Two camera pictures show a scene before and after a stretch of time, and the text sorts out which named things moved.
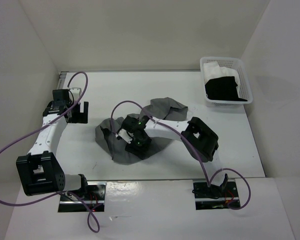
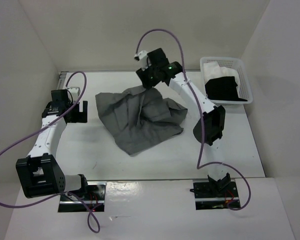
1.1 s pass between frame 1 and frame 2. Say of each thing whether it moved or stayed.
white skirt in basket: stayed
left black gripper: stayed
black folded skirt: stayed
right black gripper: moved
